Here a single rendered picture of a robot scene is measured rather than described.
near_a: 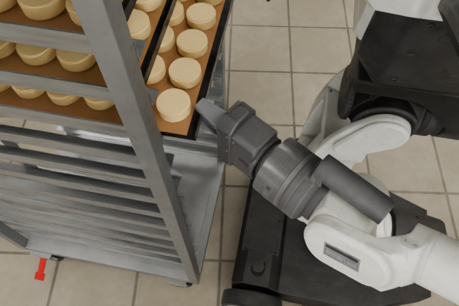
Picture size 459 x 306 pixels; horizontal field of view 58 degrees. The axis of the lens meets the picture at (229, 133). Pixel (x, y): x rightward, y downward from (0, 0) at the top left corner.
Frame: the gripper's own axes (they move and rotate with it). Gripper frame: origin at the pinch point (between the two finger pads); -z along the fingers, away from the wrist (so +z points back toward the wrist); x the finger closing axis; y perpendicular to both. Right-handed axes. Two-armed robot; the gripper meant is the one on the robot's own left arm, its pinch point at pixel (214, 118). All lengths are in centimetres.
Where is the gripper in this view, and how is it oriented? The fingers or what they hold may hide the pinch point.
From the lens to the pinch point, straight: 60.6
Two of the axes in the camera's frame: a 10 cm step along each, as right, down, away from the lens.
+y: -6.6, 6.5, -3.8
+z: 7.5, 5.7, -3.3
